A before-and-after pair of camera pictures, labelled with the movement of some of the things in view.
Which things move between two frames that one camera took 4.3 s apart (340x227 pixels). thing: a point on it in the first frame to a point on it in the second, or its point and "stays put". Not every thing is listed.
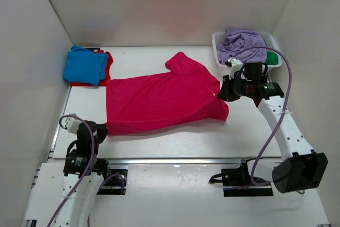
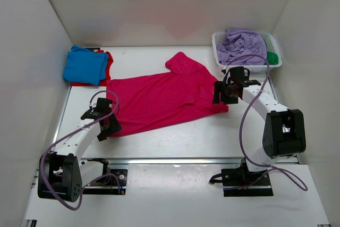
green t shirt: [272, 58] stays put
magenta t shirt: [188, 93] stays put
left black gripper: [104, 131] to [115, 126]
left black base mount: [115, 180] stays put
